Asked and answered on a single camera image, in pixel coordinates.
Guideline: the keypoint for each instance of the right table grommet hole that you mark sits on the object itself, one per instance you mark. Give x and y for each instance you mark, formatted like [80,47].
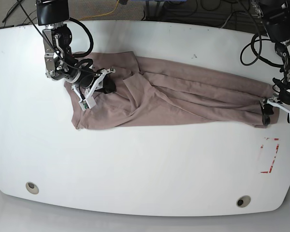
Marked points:
[243,201]

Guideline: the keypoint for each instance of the left table grommet hole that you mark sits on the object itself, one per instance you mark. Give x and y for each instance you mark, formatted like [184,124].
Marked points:
[32,188]

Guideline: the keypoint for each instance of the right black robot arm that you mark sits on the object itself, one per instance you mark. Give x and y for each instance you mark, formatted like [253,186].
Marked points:
[61,63]

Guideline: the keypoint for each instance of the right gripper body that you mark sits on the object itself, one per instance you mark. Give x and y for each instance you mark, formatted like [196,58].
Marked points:
[91,83]

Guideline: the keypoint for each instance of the red tape rectangle marking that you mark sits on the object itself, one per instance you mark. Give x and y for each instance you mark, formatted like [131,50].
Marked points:
[268,152]

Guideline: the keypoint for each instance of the table grommet hole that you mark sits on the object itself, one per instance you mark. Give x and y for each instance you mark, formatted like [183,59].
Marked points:
[32,188]
[243,201]

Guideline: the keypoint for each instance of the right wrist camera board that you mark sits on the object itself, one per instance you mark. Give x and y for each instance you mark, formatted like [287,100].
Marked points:
[87,103]

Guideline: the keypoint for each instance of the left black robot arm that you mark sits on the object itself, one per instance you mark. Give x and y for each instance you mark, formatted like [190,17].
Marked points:
[275,17]

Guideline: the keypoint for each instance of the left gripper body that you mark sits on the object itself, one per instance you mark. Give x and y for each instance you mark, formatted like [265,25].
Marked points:
[275,102]

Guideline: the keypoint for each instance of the mauve t-shirt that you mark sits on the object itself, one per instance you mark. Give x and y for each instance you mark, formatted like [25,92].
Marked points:
[155,92]

